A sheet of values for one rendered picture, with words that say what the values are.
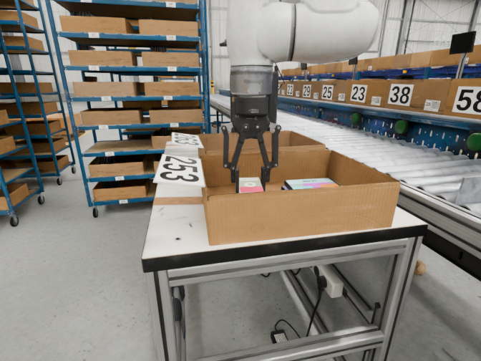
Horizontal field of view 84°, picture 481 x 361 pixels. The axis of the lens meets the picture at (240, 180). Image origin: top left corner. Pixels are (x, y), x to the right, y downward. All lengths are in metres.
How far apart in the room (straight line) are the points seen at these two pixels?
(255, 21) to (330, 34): 0.14
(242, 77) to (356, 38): 0.22
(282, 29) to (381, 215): 0.41
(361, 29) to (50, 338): 1.56
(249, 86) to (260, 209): 0.25
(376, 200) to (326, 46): 0.31
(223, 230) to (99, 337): 1.06
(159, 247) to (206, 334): 0.88
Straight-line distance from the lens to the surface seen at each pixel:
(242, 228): 0.50
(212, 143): 1.05
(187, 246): 0.52
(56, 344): 1.53
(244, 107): 0.58
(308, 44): 0.57
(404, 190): 0.92
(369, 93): 2.00
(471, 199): 0.92
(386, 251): 0.67
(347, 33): 0.58
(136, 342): 1.40
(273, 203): 0.49
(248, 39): 0.56
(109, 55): 2.24
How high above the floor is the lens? 1.03
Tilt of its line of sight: 20 degrees down
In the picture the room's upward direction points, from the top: straight up
